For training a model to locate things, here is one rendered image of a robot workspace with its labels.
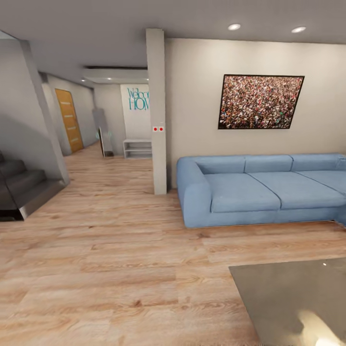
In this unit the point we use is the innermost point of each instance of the stairs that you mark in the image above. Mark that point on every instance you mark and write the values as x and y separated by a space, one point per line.
23 191

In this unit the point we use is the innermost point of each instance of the standing mirror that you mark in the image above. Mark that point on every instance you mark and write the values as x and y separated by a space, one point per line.
103 133

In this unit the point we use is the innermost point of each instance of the sofa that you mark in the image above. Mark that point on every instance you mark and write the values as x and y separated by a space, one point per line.
248 190

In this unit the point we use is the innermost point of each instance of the door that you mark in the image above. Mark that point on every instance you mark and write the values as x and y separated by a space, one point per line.
70 121

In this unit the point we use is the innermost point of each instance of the picture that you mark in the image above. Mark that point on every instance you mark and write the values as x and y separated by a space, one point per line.
259 101

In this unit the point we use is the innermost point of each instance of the coffee table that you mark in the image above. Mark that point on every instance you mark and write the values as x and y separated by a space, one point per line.
299 303

